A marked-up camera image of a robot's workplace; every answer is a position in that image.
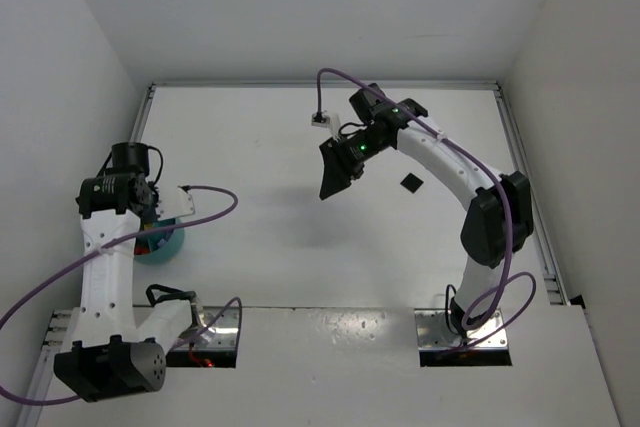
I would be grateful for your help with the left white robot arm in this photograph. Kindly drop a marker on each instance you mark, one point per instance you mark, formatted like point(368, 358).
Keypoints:
point(110, 354)

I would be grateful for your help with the black lego plate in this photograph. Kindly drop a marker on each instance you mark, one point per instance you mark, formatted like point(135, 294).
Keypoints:
point(411, 183)

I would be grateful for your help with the teal round divided container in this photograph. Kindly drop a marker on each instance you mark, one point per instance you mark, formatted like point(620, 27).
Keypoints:
point(164, 246)

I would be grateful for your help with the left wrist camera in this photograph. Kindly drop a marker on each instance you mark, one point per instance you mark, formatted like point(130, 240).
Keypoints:
point(173, 203)

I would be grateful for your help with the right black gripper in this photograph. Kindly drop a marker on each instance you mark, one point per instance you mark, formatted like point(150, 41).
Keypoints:
point(343, 162)

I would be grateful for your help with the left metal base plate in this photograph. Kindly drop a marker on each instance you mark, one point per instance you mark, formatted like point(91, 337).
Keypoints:
point(215, 329)

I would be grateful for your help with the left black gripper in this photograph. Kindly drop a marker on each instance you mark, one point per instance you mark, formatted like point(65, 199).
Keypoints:
point(151, 212)

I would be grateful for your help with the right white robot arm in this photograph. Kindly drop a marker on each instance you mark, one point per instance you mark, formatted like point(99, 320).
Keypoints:
point(498, 206)

